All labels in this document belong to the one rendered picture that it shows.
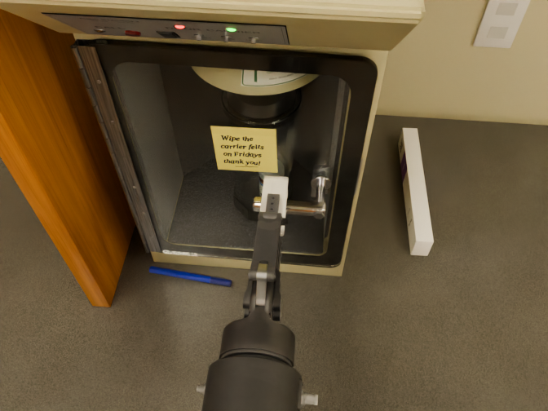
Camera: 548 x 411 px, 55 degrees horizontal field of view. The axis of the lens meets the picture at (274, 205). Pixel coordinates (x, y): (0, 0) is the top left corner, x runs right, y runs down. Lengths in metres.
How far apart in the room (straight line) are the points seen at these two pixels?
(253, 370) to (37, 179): 0.32
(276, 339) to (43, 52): 0.40
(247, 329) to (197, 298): 0.36
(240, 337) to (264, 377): 0.05
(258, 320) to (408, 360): 0.38
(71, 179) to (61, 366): 0.30
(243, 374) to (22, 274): 0.57
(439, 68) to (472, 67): 0.06
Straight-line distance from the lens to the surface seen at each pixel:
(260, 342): 0.51
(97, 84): 0.61
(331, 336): 0.84
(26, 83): 0.62
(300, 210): 0.63
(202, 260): 0.89
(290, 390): 0.51
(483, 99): 1.20
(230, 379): 0.50
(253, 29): 0.44
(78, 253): 0.76
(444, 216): 1.00
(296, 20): 0.40
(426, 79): 1.14
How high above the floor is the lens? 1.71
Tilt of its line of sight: 53 degrees down
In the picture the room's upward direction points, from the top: straight up
